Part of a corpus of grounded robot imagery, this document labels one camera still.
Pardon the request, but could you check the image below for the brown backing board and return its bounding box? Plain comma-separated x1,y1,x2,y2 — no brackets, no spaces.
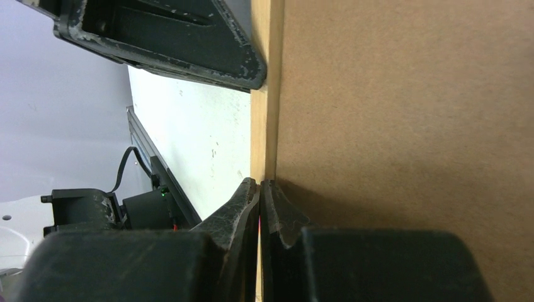
276,1,533,301

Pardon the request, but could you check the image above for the wooden picture frame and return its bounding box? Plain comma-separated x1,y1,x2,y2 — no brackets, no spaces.
250,0,285,183

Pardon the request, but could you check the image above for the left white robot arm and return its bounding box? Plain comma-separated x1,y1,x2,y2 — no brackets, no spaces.
1,1,266,273

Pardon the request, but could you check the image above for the aluminium rail front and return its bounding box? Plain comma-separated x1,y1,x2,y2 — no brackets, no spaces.
126,106,202,229

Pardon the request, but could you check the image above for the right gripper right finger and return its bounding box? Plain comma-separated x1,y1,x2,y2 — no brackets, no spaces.
259,180,493,301

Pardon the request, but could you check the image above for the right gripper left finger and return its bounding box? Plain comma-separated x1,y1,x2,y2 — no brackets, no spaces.
14,177,259,301

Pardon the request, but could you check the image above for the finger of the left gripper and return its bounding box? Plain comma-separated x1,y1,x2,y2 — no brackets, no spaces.
25,0,267,92

